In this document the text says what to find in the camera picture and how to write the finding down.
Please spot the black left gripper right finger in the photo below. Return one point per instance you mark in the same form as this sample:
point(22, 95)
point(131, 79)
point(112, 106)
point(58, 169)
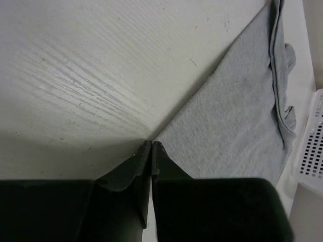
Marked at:
point(220, 209)

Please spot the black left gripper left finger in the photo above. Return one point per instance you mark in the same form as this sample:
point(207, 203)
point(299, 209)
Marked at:
point(113, 207)

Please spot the grey tank top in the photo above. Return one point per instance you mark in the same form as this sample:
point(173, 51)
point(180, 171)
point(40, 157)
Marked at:
point(238, 124)

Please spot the white plastic laundry basket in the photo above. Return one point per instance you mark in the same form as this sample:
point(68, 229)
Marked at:
point(308, 166)

